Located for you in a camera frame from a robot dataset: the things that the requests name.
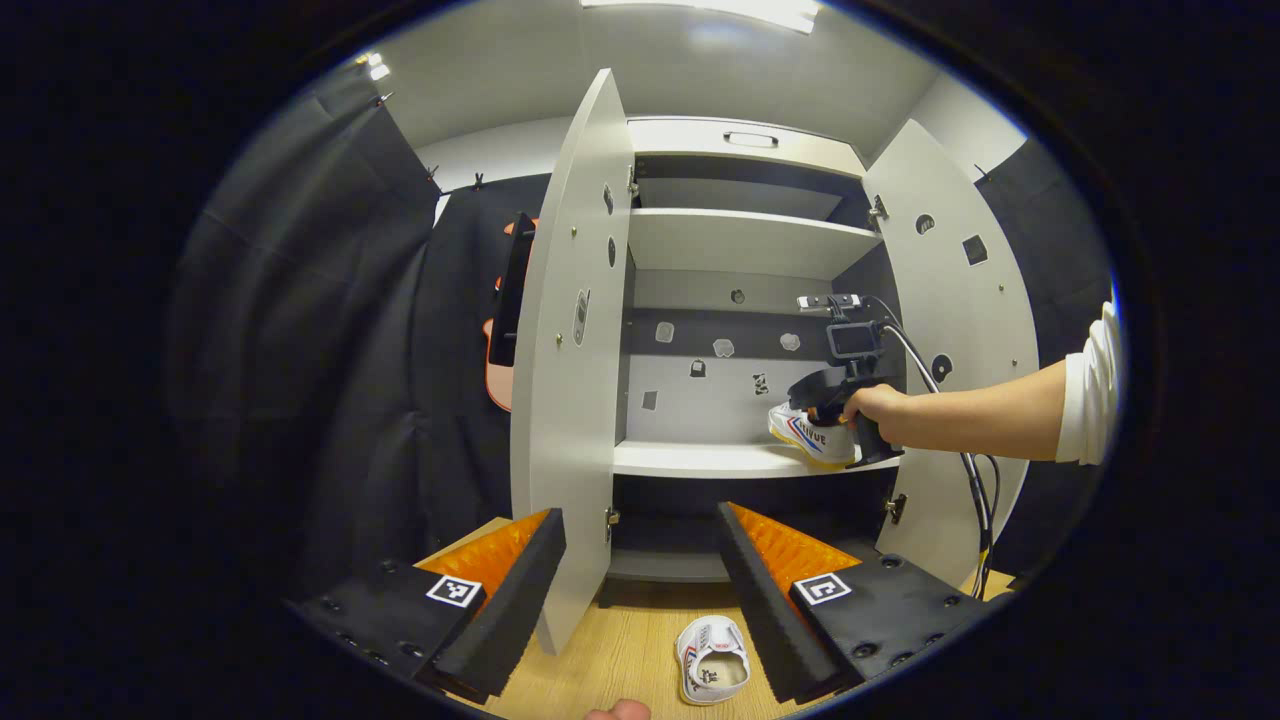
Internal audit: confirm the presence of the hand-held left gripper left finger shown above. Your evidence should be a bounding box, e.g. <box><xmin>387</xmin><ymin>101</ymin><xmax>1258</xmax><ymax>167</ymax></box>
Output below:
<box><xmin>288</xmin><ymin>508</ymin><xmax>567</xmax><ymax>706</ymax></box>

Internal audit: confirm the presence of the white canvas shoe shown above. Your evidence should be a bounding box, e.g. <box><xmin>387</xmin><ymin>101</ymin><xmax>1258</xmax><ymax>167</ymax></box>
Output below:
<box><xmin>768</xmin><ymin>400</ymin><xmax>859</xmax><ymax>468</ymax></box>
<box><xmin>675</xmin><ymin>615</ymin><xmax>751</xmax><ymax>706</ymax></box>

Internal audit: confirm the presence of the black backdrop cloth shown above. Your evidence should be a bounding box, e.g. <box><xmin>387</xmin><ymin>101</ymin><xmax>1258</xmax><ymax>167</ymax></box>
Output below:
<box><xmin>975</xmin><ymin>140</ymin><xmax>1116</xmax><ymax>581</ymax></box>
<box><xmin>170</xmin><ymin>65</ymin><xmax>551</xmax><ymax>601</ymax></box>

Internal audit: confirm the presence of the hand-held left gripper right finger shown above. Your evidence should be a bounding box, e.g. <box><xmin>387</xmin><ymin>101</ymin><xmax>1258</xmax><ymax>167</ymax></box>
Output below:
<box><xmin>716</xmin><ymin>502</ymin><xmax>988</xmax><ymax>706</ymax></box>

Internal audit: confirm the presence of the white grey shoe cabinet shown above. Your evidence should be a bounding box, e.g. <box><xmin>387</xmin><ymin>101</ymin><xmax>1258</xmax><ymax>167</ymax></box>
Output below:
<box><xmin>600</xmin><ymin>117</ymin><xmax>906</xmax><ymax>609</ymax></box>

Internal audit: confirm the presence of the white shoe cabinet door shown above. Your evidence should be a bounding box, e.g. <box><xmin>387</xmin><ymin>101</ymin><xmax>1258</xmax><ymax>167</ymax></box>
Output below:
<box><xmin>862</xmin><ymin>120</ymin><xmax>1041</xmax><ymax>591</ymax></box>
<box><xmin>510</xmin><ymin>68</ymin><xmax>636</xmax><ymax>656</ymax></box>

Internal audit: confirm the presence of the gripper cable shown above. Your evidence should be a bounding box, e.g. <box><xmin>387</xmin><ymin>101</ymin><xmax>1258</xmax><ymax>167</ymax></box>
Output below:
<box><xmin>868</xmin><ymin>296</ymin><xmax>1003</xmax><ymax>601</ymax></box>

